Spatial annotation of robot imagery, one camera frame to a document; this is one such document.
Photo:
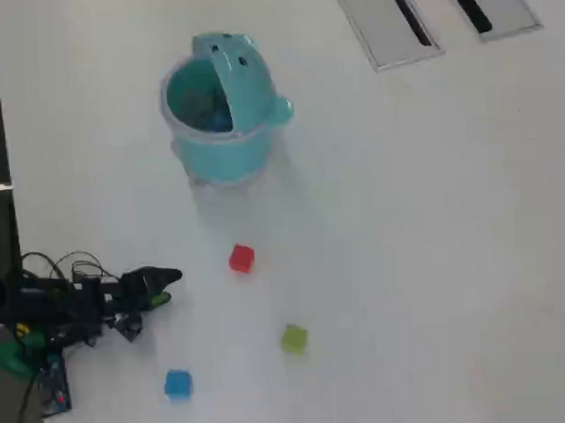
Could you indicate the blue circuit board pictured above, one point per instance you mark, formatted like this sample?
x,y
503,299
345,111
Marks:
x,y
54,382

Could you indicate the green cube block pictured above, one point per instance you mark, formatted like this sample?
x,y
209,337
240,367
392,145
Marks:
x,y
294,339

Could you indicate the yellow connector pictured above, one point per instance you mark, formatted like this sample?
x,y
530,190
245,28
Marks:
x,y
22,329

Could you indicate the green table clamp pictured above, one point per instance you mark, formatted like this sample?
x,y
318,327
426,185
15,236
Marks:
x,y
9,358

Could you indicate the teal plastic bin with lid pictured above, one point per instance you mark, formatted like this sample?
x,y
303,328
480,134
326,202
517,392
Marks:
x,y
225,153

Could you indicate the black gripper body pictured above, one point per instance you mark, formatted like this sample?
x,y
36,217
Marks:
x,y
127,293

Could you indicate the red cube block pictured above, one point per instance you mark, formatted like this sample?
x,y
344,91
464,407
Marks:
x,y
241,259

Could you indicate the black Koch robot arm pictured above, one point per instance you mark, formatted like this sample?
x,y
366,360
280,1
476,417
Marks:
x,y
44,298

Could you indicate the blue cube block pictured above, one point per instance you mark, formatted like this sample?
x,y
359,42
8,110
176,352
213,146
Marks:
x,y
178,384

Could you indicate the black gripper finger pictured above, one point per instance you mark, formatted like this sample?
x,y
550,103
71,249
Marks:
x,y
164,278
161,300

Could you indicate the small wrist camera board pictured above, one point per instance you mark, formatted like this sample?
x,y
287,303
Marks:
x,y
129,328

